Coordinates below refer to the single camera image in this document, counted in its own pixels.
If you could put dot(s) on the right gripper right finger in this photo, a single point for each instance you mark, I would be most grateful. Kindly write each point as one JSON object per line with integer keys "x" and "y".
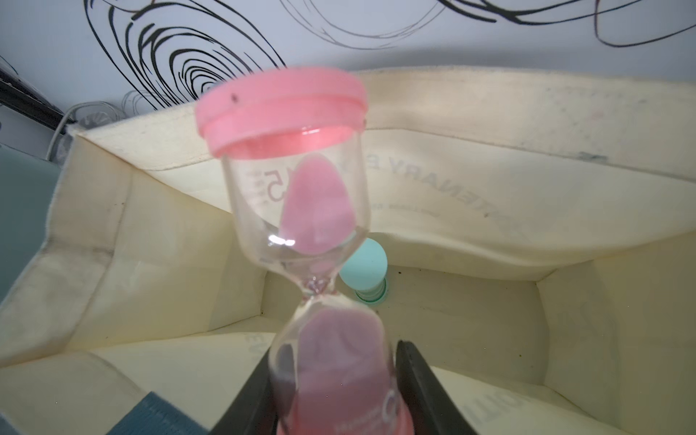
{"x": 432, "y": 410}

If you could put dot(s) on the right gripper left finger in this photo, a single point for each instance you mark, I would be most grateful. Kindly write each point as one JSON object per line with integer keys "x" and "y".
{"x": 253, "y": 411}

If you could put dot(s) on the pink hourglass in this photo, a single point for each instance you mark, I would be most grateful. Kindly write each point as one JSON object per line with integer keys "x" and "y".
{"x": 289, "y": 142}

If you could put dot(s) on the cream canvas tote bag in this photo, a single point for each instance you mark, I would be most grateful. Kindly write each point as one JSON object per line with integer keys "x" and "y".
{"x": 540, "y": 236}

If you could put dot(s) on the mint green toaster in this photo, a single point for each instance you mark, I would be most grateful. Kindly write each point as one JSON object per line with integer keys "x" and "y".
{"x": 27, "y": 188}

